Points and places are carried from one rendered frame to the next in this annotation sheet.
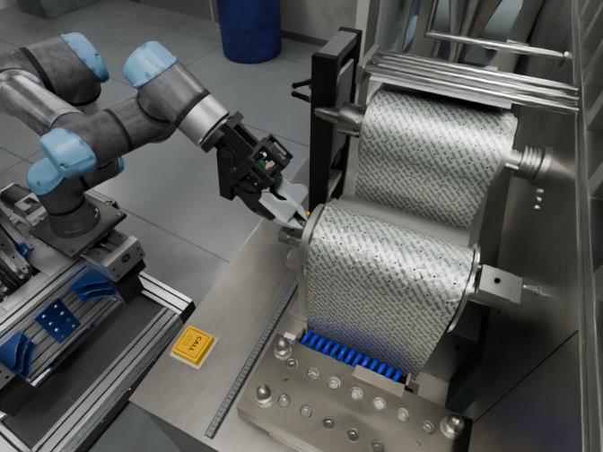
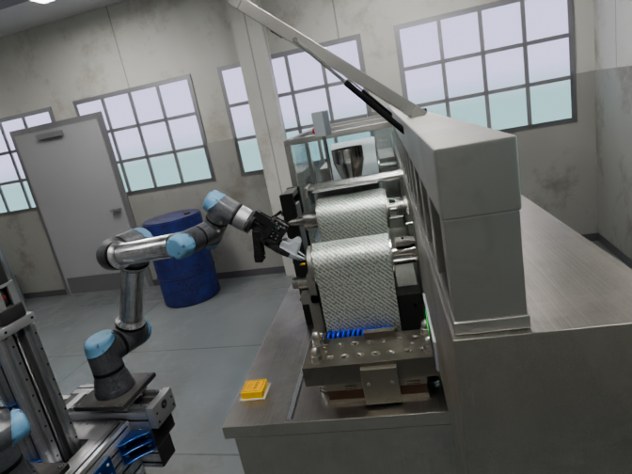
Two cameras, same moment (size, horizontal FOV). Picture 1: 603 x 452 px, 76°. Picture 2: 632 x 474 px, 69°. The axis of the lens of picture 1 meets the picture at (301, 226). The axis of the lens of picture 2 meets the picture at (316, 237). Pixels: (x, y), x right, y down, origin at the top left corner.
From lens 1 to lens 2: 0.97 m
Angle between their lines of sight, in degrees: 35
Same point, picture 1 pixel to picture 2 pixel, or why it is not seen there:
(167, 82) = (226, 201)
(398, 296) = (363, 261)
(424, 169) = (355, 222)
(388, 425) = (392, 343)
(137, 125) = (209, 229)
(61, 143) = (181, 236)
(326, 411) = (355, 352)
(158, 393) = (242, 418)
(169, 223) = not seen: hidden behind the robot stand
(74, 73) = not seen: hidden behind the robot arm
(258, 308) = (291, 363)
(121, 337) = not seen: outside the picture
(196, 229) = (190, 441)
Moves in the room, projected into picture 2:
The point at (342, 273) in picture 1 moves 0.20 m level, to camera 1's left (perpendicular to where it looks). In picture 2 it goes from (333, 264) to (270, 282)
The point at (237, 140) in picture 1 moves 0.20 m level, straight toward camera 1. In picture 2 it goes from (262, 217) to (289, 226)
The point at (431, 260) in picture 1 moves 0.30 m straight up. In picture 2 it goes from (370, 239) to (354, 141)
